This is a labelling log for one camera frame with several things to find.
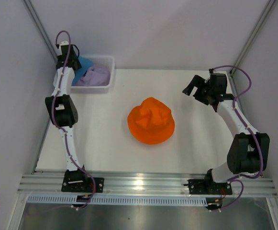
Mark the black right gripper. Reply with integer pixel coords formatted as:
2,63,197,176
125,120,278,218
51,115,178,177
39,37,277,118
182,75,213,105

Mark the blue bucket hat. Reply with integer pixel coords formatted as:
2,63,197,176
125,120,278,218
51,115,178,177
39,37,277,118
72,56,93,86

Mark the lilac bucket hat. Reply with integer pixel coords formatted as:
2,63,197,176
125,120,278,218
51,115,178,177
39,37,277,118
75,65,111,86

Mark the orange bucket hat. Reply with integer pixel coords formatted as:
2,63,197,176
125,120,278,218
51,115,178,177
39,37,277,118
127,97,175,145

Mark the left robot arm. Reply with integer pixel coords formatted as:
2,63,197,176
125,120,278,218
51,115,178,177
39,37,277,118
45,41,96,194

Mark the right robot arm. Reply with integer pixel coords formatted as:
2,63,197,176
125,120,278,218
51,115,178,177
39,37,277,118
182,73,270,195

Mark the white perforated plastic basket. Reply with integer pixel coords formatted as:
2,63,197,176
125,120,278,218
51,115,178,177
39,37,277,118
71,55,115,94

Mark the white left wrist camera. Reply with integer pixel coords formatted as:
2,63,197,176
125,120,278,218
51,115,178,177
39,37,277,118
56,41,69,56

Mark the aluminium frame post left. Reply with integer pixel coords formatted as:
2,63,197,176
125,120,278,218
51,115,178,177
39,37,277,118
22,0,57,62

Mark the aluminium frame post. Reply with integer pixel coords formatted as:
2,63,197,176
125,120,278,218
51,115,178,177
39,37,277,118
230,0,278,77
22,0,57,62

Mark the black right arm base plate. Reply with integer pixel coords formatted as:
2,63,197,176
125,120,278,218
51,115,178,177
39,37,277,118
183,179,233,195

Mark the aluminium frame post right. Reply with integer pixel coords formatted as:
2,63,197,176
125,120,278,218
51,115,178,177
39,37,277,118
230,0,278,77

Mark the aluminium front rail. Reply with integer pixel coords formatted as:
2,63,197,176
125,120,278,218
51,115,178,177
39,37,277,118
17,171,278,198

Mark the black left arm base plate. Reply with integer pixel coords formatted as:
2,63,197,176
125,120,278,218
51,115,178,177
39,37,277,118
61,169,104,193

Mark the white slotted cable duct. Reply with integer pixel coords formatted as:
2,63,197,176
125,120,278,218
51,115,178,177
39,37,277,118
27,194,208,207

